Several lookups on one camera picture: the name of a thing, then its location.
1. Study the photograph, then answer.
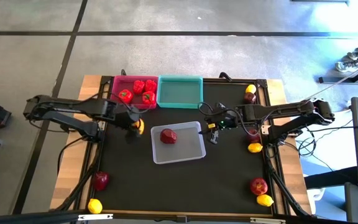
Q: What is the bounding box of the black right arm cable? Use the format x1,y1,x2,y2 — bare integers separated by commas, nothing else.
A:
197,101,245,138

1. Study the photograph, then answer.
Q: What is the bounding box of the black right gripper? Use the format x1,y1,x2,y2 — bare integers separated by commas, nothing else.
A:
198,110,239,145

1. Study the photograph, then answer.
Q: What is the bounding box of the pink plastic bin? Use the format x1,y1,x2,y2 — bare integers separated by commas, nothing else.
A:
109,75,159,110

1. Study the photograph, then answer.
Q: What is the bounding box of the teal plastic bin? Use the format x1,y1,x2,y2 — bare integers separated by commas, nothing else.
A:
156,74,204,110

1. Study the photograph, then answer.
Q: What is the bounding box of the black crossbar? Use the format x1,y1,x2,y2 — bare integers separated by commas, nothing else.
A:
0,208,358,224

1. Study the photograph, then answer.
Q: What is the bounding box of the silver metal bracket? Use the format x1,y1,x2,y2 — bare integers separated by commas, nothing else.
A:
249,217,286,224
78,213,114,221

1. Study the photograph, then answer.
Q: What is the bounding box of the black floor cable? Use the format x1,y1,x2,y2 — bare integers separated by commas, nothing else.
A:
56,136,86,175
309,124,358,133

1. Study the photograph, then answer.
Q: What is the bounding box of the clear plastic bin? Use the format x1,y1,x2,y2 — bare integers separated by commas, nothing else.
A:
150,121,207,165

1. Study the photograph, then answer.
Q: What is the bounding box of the black aluminium table frame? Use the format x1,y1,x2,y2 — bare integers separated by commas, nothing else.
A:
50,74,312,218

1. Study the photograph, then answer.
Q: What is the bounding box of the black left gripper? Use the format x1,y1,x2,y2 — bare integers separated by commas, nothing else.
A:
112,103,142,144

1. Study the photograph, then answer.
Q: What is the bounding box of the black metal stand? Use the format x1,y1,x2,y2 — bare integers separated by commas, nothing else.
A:
318,54,358,85

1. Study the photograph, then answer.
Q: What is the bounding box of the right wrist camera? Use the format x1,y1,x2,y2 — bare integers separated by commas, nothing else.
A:
213,101,227,113

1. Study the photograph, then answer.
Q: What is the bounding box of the black table mat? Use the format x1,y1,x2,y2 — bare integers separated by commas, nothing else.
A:
91,81,273,215

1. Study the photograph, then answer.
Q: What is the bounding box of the black support beam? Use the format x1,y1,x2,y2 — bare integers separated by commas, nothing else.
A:
303,166,358,189

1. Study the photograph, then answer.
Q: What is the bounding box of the dark red apple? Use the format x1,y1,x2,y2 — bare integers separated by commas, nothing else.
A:
159,128,178,145
246,128,262,144
244,91,257,105
93,171,110,192

